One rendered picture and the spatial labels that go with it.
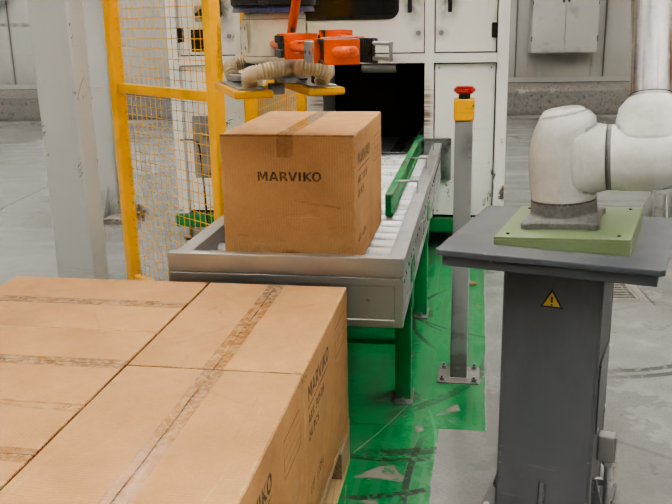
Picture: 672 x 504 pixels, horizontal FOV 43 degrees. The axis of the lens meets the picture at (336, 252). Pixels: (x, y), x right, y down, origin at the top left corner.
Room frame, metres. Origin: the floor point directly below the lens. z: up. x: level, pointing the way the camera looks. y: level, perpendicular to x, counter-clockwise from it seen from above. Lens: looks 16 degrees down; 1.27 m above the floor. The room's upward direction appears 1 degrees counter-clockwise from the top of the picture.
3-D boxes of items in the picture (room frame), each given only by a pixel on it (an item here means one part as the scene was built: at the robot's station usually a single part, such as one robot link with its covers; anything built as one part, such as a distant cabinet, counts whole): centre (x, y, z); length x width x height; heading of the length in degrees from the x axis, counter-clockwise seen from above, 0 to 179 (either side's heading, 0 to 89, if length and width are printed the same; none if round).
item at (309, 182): (2.71, 0.08, 0.75); 0.60 x 0.40 x 0.40; 170
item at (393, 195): (3.81, -0.37, 0.60); 1.60 x 0.10 x 0.09; 170
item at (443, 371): (2.84, -0.44, 0.01); 0.15 x 0.15 x 0.03; 80
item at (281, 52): (2.10, 0.08, 1.21); 0.10 x 0.08 x 0.06; 106
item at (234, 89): (2.31, 0.24, 1.10); 0.34 x 0.10 x 0.05; 16
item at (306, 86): (2.36, 0.06, 1.10); 0.34 x 0.10 x 0.05; 16
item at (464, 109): (2.84, -0.44, 0.50); 0.07 x 0.07 x 1.00; 80
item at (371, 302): (2.36, 0.15, 0.47); 0.70 x 0.03 x 0.15; 80
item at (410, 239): (3.45, -0.37, 0.50); 2.31 x 0.05 x 0.19; 170
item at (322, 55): (1.76, -0.01, 1.20); 0.08 x 0.07 x 0.05; 16
